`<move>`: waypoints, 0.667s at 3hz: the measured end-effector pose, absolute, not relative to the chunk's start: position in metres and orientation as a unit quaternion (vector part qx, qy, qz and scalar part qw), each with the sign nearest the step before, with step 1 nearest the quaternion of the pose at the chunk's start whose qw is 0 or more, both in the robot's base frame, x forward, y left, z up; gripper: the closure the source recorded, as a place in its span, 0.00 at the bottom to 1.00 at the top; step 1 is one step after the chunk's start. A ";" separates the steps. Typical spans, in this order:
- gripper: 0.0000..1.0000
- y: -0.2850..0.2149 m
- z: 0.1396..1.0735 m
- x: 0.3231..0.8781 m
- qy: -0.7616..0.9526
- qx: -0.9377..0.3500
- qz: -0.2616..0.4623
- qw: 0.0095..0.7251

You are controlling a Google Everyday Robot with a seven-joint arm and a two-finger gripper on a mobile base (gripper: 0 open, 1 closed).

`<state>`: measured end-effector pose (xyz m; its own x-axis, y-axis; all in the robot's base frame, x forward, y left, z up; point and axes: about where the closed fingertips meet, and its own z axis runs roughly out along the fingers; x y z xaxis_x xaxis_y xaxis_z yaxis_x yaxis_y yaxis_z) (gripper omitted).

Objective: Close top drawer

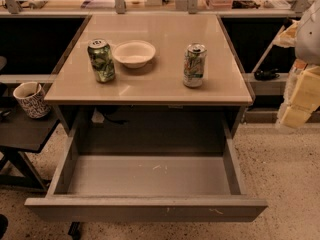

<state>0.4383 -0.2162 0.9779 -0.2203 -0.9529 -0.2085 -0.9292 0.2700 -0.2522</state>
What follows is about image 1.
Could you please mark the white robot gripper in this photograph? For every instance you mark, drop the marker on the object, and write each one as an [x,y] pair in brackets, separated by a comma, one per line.
[309,39]

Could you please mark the grey top drawer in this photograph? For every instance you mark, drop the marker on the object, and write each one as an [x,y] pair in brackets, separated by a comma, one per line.
[146,172]

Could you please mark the white rod with black tip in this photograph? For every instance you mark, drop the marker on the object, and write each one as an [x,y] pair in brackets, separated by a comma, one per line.
[268,49]

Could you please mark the white green soda can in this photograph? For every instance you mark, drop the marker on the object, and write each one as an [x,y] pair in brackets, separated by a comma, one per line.
[194,63]

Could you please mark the white paper bowl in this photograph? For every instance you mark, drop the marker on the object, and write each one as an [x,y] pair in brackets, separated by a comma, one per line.
[134,54]

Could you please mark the beige top cabinet desk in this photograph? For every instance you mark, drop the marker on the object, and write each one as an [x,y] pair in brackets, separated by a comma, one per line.
[160,81]

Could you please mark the patterned white mug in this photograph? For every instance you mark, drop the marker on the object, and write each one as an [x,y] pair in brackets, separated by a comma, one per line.
[30,96]

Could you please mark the dark side table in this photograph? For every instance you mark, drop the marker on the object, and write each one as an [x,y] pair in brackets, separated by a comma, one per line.
[20,135]

